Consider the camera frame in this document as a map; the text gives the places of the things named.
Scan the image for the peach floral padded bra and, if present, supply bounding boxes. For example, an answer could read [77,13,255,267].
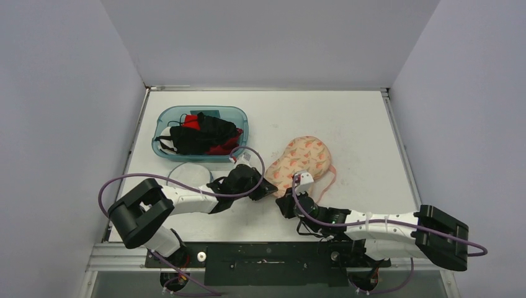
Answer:
[265,136,337,203]

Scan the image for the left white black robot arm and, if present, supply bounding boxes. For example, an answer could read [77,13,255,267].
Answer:
[107,164,278,268]

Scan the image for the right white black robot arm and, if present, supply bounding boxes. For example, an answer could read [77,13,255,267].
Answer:
[275,189,469,271]

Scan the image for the dark red lace bra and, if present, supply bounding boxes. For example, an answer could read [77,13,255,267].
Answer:
[205,128,243,156]

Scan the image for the white black bra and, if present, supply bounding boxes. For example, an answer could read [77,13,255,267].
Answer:
[154,127,177,155]

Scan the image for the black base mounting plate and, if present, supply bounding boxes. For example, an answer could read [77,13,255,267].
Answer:
[171,241,391,286]

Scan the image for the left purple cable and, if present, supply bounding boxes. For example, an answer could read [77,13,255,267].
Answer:
[97,146,266,215]

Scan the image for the purple cable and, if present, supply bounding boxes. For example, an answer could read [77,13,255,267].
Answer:
[97,146,266,215]
[292,174,489,258]

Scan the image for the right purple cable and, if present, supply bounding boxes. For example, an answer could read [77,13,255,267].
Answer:
[292,174,489,258]

